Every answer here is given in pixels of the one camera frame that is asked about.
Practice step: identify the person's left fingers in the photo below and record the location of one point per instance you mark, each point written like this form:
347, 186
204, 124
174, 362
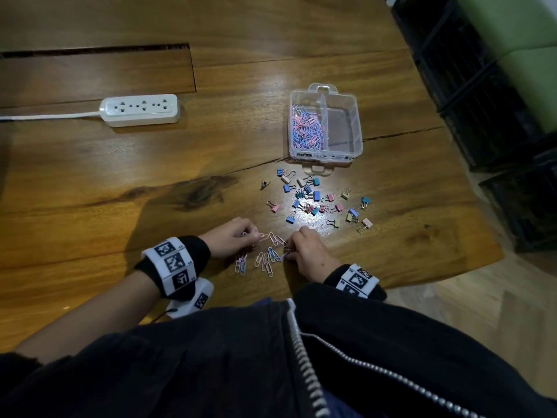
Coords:
251, 232

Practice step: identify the scattered pastel paper clips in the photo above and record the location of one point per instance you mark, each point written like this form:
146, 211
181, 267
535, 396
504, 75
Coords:
266, 259

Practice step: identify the black zip jacket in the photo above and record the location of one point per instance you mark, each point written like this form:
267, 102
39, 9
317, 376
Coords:
209, 361

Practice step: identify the blue garment under jacket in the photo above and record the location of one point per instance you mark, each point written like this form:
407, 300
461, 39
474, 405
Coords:
339, 407

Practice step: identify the black wristband with marker tags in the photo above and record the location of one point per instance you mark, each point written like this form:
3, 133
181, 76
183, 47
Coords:
357, 280
174, 265

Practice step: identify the white power strip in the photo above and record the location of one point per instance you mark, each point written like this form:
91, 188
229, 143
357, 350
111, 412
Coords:
140, 110

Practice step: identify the scattered coloured binder clips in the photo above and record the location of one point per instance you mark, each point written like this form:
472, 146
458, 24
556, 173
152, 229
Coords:
310, 200

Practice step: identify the person's right hand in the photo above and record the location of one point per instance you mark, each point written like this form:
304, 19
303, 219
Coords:
313, 256

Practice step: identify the small black plastic crate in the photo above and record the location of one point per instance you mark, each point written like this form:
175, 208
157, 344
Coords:
524, 204

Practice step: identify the person's left forearm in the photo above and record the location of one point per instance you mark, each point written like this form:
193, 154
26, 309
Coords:
95, 313

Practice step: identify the person's left hand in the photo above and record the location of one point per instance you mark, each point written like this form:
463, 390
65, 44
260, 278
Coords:
228, 241

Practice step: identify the green cushion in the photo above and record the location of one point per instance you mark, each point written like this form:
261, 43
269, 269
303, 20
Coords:
522, 43

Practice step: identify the pile of boxed paper clips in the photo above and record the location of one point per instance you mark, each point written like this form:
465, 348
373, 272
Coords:
307, 128

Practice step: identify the clear plastic organiser box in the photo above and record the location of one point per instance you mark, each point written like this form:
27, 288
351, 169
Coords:
343, 126

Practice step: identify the large black plastic crate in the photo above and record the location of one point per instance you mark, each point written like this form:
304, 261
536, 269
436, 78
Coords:
470, 73

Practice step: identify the person's right fingers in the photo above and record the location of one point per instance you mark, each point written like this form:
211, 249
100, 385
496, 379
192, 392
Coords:
296, 245

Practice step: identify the pink paper clip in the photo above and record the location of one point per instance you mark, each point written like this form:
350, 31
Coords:
263, 236

